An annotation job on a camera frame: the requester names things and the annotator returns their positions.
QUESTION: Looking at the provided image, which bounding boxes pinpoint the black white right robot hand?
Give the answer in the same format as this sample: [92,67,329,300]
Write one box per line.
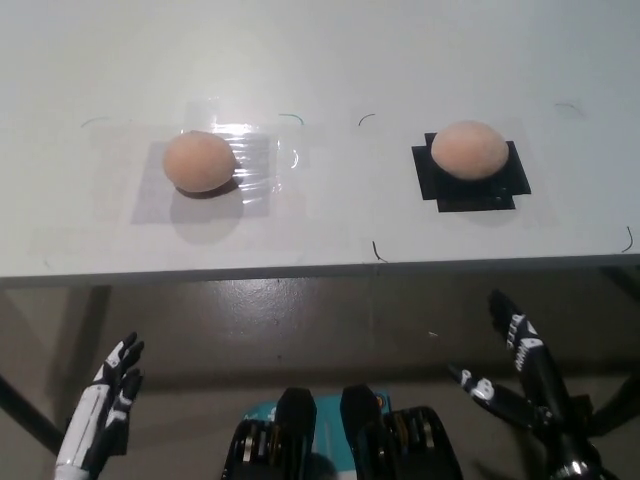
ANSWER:
[447,288,601,474]

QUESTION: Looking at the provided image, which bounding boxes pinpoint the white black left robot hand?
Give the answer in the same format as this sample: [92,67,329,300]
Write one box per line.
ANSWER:
[53,332,146,480]

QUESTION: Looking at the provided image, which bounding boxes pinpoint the peach dumpling toy with face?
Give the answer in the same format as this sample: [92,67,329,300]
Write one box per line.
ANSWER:
[430,119,508,180]

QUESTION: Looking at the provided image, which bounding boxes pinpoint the dark diagonal table brace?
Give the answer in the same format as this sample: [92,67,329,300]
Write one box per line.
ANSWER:
[0,372,66,444]

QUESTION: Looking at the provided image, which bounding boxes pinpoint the black tape patch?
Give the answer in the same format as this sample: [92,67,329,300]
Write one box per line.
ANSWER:
[410,132,532,214]

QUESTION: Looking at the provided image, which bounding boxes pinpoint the black robot body teal top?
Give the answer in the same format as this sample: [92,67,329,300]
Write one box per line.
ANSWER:
[217,383,464,480]

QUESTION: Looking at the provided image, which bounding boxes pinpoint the grey tape patch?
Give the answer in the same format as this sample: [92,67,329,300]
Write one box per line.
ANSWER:
[130,134,274,226]

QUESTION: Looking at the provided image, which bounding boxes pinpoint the clear shiny tape sheet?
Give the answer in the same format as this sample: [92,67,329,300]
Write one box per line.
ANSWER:
[182,99,304,206]

